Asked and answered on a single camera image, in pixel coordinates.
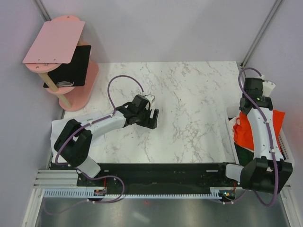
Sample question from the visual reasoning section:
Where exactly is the pink clipboard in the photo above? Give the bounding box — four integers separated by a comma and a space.
23, 21, 85, 64

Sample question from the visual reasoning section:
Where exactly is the white cable duct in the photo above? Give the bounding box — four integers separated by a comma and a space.
43, 189, 222, 199

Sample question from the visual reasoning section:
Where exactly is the orange t shirt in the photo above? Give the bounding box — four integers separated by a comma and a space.
233, 110, 285, 152

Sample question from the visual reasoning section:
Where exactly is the dark green t shirt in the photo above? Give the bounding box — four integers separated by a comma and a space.
234, 143, 254, 166

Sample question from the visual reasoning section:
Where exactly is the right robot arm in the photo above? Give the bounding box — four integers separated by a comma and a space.
217, 78, 293, 194

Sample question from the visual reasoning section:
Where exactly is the white t shirt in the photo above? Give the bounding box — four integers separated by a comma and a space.
228, 116, 240, 129

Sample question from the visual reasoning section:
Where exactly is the white laundry basket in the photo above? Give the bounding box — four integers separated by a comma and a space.
226, 105, 295, 167

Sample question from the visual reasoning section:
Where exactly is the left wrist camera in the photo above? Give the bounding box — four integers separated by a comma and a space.
143, 94, 156, 104

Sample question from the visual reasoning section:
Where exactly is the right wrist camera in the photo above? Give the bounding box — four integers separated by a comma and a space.
260, 75, 276, 96

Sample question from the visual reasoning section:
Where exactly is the white cloth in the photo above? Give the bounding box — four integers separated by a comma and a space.
49, 111, 106, 164

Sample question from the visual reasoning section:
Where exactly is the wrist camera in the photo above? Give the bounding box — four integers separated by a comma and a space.
260, 75, 276, 96
143, 94, 156, 104

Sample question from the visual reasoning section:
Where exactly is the black clipboard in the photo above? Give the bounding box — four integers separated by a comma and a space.
48, 45, 91, 87

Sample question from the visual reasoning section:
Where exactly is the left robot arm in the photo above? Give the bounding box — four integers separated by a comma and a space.
53, 95, 159, 186

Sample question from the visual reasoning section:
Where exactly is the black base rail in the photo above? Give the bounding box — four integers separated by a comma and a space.
49, 162, 244, 196

